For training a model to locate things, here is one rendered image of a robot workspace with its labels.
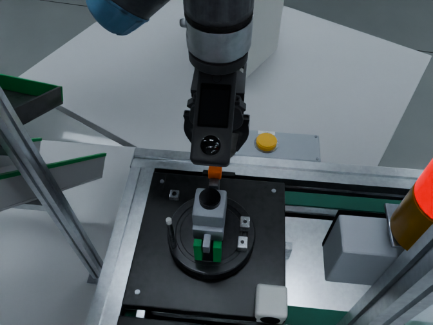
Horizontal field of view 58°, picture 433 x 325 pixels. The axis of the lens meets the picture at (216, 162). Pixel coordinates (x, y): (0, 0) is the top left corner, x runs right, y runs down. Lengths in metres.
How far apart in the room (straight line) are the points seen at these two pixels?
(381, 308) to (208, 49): 0.31
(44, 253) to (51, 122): 1.52
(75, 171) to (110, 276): 0.17
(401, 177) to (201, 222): 0.41
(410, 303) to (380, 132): 0.65
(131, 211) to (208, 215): 0.21
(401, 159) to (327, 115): 1.20
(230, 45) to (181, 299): 0.37
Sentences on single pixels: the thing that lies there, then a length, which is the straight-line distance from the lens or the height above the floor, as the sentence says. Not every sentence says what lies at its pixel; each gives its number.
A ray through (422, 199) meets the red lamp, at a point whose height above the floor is 1.32.
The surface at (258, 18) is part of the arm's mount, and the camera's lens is 0.99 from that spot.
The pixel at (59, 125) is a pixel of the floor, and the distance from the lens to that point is 2.26.
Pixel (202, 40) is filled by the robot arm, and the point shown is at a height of 1.30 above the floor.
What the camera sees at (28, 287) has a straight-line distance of 0.81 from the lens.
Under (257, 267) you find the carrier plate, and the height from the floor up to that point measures 0.97.
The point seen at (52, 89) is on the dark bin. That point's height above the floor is 1.22.
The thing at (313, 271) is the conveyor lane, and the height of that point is 0.92.
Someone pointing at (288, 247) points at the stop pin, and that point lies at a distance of 0.66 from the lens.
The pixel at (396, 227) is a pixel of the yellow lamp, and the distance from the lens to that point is 0.35.
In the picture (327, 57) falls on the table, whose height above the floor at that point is 0.86.
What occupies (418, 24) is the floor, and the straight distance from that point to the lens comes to 3.11.
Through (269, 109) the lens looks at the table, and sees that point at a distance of 0.98.
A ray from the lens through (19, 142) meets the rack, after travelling 0.45.
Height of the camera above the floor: 1.55
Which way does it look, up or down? 53 degrees down
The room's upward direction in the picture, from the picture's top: straight up
